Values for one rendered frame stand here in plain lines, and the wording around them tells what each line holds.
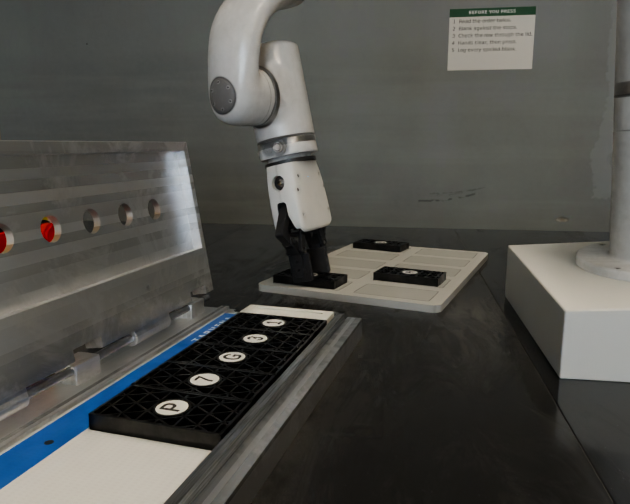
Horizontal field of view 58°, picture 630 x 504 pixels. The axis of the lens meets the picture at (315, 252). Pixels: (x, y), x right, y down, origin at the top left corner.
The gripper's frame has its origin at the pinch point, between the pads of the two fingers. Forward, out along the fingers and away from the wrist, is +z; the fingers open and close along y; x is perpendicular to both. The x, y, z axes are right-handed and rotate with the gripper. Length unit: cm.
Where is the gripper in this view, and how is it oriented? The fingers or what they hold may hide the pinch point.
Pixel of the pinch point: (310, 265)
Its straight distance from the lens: 83.2
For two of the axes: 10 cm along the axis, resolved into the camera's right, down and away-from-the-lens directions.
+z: 1.9, 9.8, 0.9
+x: -8.8, 1.3, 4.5
